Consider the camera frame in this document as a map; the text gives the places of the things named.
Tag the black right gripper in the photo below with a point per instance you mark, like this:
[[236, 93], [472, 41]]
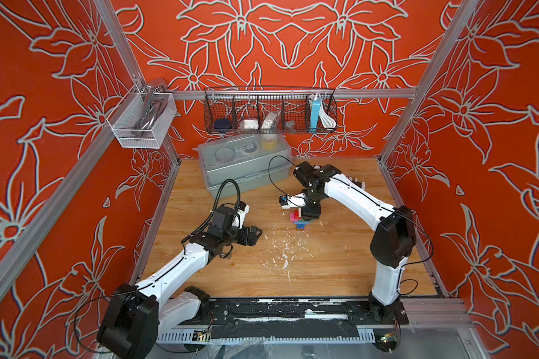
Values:
[[308, 214]]

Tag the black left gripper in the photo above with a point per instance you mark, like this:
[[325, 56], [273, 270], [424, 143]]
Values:
[[252, 238]]

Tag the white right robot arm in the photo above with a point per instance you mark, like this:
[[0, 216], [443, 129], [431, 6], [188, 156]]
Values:
[[394, 228]]

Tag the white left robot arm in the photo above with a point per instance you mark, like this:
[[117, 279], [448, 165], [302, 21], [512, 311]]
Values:
[[138, 314]]

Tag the dark brown bit holder case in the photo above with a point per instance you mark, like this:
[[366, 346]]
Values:
[[357, 182]]

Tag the grey green plastic toolbox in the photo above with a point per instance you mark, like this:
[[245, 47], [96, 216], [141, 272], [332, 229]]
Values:
[[242, 159]]

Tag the yellow tape roll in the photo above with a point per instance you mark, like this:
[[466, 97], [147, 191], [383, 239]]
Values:
[[269, 142]]

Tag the clear bag in basket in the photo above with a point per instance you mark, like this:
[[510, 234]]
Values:
[[270, 122]]

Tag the white box in basket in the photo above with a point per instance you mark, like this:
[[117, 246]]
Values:
[[249, 124]]

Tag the light blue box in basket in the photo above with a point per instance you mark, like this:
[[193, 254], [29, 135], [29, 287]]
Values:
[[315, 106]]

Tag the dark round tin in basket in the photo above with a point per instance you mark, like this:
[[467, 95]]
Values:
[[222, 125]]

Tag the metal tool in bin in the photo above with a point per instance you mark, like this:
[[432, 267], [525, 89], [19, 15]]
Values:
[[153, 107]]

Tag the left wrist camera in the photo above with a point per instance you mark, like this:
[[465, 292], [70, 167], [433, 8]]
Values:
[[241, 212]]

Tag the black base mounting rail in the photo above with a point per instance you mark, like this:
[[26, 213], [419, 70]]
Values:
[[295, 318]]

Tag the black wire wall basket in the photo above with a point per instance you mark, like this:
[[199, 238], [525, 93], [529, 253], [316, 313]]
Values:
[[270, 110]]

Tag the clear plastic wall bin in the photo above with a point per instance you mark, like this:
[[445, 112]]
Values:
[[129, 111]]

